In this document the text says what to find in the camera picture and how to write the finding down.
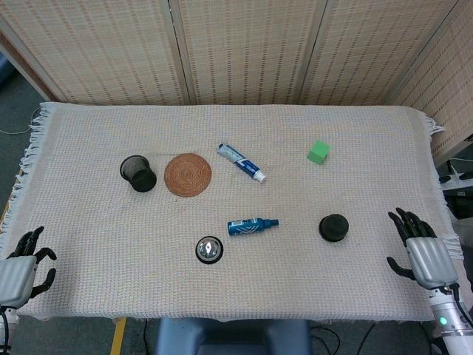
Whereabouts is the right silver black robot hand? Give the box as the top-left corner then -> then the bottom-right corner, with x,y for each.
386,207 -> 460,290

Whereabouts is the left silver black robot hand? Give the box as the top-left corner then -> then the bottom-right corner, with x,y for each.
0,226 -> 58,308

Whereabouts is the black round object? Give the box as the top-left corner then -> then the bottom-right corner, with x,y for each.
319,213 -> 350,243

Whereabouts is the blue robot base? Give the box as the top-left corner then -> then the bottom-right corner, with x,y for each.
154,317 -> 313,355

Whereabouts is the black box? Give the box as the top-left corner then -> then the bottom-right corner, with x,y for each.
444,188 -> 473,220

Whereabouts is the green cube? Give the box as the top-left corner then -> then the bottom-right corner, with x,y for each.
306,139 -> 331,166

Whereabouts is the black mesh pen holder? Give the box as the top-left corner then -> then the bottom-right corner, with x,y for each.
119,155 -> 157,193

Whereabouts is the beige fringed tablecloth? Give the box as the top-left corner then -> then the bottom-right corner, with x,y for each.
0,101 -> 465,322

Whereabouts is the blue spray bottle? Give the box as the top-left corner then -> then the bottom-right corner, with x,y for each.
226,217 -> 280,237

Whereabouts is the silver call bell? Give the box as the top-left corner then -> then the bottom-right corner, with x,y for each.
195,236 -> 224,265

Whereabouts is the round woven brown coaster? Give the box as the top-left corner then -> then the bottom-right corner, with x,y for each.
163,152 -> 213,198

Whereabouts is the blue white toothpaste tube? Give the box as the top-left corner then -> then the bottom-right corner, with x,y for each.
216,142 -> 268,184

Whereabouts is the bamboo folding screen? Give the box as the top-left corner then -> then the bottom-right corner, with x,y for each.
0,0 -> 473,160

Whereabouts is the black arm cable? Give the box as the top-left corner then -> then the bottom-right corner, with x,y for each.
449,281 -> 473,331

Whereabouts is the black floor cable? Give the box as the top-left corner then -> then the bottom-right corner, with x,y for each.
141,319 -> 157,355
309,324 -> 341,355

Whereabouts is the thin white floor cable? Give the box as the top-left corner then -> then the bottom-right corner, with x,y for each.
0,106 -> 42,136

